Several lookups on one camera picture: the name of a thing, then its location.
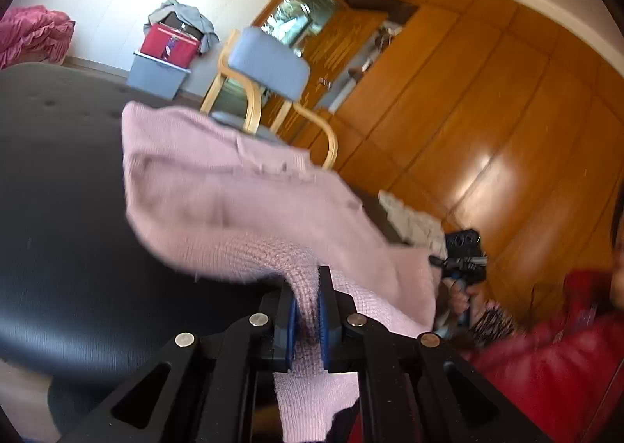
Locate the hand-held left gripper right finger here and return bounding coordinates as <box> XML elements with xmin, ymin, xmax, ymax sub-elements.
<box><xmin>318</xmin><ymin>266</ymin><xmax>554</xmax><ymax>443</ymax></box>

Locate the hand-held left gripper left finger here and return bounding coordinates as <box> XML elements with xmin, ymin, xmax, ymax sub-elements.
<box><xmin>58</xmin><ymin>289</ymin><xmax>299</xmax><ymax>443</ymax></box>

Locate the pink knit sweater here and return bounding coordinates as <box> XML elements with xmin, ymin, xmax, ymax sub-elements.
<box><xmin>121</xmin><ymin>100</ymin><xmax>447</xmax><ymax>443</ymax></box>

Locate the person's right hand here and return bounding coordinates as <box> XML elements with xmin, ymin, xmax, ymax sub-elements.
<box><xmin>445</xmin><ymin>279</ymin><xmax>488</xmax><ymax>327</ymax></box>

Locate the beige garment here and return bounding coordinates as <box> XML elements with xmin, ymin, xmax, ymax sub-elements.
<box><xmin>378</xmin><ymin>192</ymin><xmax>447</xmax><ymax>251</ymax></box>

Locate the person's red jacket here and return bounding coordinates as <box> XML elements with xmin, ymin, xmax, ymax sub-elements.
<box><xmin>463</xmin><ymin>267</ymin><xmax>624</xmax><ymax>443</ymax></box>

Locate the wooden wardrobe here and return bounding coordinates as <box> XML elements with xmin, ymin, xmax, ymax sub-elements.
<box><xmin>312</xmin><ymin>0</ymin><xmax>624</xmax><ymax>327</ymax></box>

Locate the wooden door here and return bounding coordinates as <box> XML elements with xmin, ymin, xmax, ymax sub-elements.
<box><xmin>292</xmin><ymin>6</ymin><xmax>391</xmax><ymax>132</ymax></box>

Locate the wooden armchair with grey cushions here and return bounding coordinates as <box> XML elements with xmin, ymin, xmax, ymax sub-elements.
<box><xmin>200</xmin><ymin>27</ymin><xmax>339</xmax><ymax>171</ymax></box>

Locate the black leather sofa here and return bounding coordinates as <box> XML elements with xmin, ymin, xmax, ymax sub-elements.
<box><xmin>0</xmin><ymin>62</ymin><xmax>405</xmax><ymax>443</ymax></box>

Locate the grey plastic storage box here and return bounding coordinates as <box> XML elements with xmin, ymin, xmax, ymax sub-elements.
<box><xmin>126</xmin><ymin>50</ymin><xmax>192</xmax><ymax>100</ymax></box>

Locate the red fabric box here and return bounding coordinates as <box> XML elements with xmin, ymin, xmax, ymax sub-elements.
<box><xmin>140</xmin><ymin>23</ymin><xmax>202</xmax><ymax>68</ymax></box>

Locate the grey cloth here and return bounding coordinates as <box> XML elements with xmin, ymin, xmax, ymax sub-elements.
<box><xmin>144</xmin><ymin>0</ymin><xmax>220</xmax><ymax>56</ymax></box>

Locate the red ruffled quilt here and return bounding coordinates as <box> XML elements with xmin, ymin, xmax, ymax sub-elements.
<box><xmin>0</xmin><ymin>5</ymin><xmax>76</xmax><ymax>69</ymax></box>

